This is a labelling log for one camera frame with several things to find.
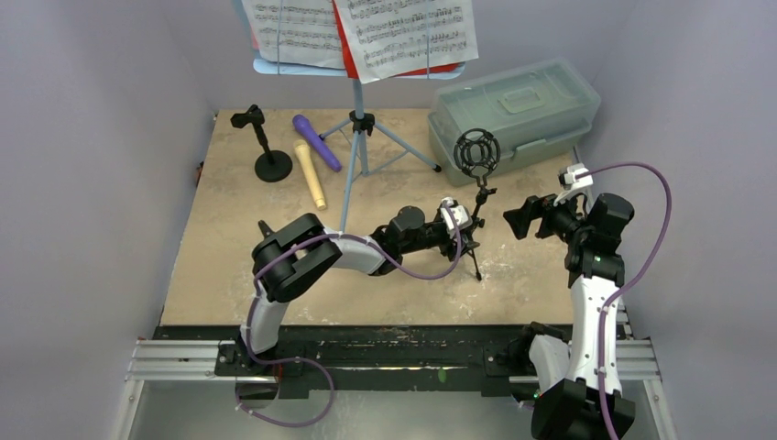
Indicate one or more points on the sheet music page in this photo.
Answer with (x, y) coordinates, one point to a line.
(387, 38)
(295, 32)

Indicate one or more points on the black round-base microphone stand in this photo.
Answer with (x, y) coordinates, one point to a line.
(272, 165)

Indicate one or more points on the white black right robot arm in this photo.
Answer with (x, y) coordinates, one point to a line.
(580, 394)

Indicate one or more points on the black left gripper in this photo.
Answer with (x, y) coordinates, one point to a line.
(448, 248)

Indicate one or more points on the purple toy microphone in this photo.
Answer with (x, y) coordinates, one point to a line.
(304, 127)

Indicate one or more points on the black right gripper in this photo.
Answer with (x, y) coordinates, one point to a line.
(540, 212)

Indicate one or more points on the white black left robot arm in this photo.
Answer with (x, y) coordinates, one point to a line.
(287, 262)

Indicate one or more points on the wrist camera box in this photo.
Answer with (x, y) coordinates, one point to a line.
(574, 179)
(454, 215)

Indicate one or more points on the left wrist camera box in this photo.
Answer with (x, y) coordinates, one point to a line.
(454, 215)

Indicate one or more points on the light blue music stand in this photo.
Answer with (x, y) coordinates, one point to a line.
(361, 122)

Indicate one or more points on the black pliers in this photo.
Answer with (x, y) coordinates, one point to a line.
(265, 229)

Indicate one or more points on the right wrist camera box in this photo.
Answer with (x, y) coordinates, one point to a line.
(574, 179)

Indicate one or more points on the translucent green storage box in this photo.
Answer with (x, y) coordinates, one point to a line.
(536, 113)

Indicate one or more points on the left sheet music page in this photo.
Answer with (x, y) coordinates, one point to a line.
(295, 32)

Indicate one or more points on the red folder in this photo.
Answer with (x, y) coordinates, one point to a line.
(350, 67)

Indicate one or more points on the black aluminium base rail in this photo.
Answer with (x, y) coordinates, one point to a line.
(488, 359)

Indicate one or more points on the right sheet music page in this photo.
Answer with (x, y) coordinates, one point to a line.
(387, 38)

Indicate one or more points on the black tripod microphone stand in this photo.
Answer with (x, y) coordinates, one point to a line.
(477, 154)

